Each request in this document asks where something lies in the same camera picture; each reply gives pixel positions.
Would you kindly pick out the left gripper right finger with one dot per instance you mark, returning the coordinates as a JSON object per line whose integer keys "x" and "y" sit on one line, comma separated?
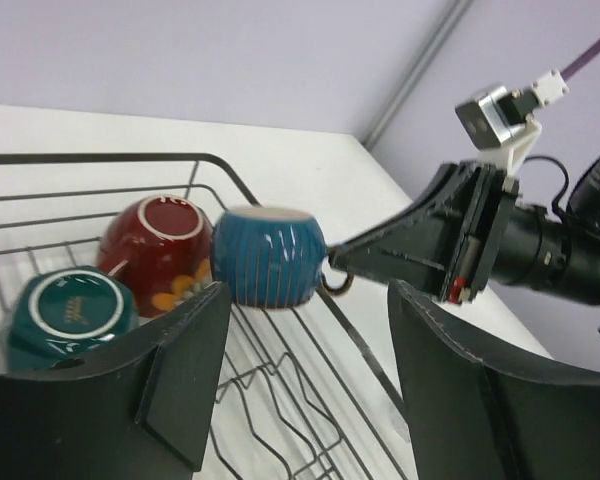
{"x": 478, "y": 407}

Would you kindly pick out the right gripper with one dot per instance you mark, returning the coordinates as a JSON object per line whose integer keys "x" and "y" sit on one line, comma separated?
{"x": 445, "y": 258}

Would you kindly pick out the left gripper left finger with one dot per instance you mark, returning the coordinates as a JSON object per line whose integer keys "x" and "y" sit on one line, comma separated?
{"x": 138, "y": 407}

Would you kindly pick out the dark green mug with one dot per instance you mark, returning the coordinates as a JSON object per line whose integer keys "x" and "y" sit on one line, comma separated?
{"x": 64, "y": 313}

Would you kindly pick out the wire dish rack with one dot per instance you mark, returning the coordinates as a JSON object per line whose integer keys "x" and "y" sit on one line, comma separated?
{"x": 297, "y": 396}

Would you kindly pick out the dark blue cup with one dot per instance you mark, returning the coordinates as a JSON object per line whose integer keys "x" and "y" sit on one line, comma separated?
{"x": 271, "y": 257}

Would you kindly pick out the red cup white inside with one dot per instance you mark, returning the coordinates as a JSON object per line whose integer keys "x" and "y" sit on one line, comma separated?
{"x": 159, "y": 248}

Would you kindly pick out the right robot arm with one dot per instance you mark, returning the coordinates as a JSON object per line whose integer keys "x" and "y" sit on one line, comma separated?
{"x": 552, "y": 250}

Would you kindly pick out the right aluminium frame post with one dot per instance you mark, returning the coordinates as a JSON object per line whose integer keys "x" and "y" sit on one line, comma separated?
{"x": 434, "y": 40}

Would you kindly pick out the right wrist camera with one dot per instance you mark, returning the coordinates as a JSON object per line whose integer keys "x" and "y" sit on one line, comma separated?
{"x": 501, "y": 123}

